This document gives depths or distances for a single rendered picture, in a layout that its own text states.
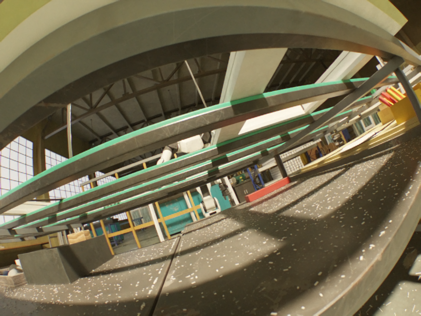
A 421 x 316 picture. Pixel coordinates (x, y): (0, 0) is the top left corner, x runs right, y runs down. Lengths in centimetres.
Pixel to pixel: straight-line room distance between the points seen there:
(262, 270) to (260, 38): 26
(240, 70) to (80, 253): 62
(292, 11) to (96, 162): 37
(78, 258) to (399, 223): 66
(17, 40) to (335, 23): 31
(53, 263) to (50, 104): 44
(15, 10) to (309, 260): 36
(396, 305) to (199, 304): 80
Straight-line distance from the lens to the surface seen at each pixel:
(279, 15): 17
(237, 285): 22
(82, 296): 40
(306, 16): 19
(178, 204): 503
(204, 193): 193
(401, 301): 90
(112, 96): 1198
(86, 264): 61
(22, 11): 19
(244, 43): 19
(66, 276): 54
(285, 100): 42
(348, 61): 65
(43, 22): 19
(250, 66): 30
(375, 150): 77
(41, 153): 1089
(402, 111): 75
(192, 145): 178
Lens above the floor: 70
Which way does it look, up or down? 12 degrees up
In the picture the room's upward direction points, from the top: 22 degrees counter-clockwise
